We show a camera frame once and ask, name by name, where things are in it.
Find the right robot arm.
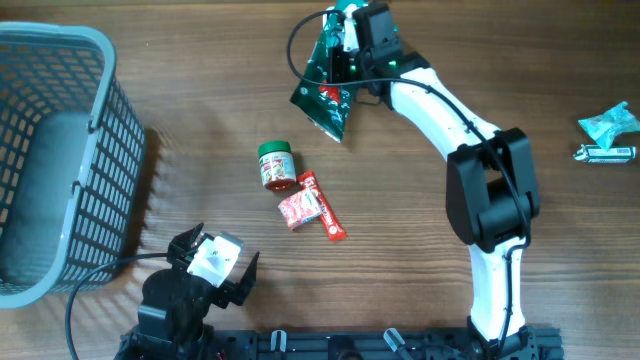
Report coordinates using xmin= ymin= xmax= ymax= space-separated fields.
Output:
xmin=290 ymin=1 xmax=540 ymax=359

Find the green 3M gloves package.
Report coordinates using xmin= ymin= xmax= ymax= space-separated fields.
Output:
xmin=290 ymin=10 xmax=361 ymax=142

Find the grey plastic shopping basket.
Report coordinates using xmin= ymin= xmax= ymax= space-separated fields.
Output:
xmin=1 ymin=22 xmax=146 ymax=309

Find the red tissue packet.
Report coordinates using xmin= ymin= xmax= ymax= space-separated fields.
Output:
xmin=278 ymin=189 xmax=322 ymax=230

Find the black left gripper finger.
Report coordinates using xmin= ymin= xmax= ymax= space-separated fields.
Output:
xmin=230 ymin=252 xmax=260 ymax=306
xmin=167 ymin=222 xmax=204 ymax=260

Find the green white gum pack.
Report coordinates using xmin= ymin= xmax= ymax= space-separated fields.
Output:
xmin=573 ymin=145 xmax=637 ymax=164

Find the green lid spice jar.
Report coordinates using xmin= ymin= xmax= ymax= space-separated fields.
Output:
xmin=258 ymin=140 xmax=297 ymax=191

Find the light green wipes packet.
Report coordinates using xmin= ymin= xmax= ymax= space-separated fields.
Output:
xmin=578 ymin=101 xmax=639 ymax=150

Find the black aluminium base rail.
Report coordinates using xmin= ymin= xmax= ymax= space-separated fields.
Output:
xmin=199 ymin=327 xmax=565 ymax=360

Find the red Nescafe coffee stick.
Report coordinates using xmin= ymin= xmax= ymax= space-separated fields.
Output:
xmin=297 ymin=170 xmax=347 ymax=242

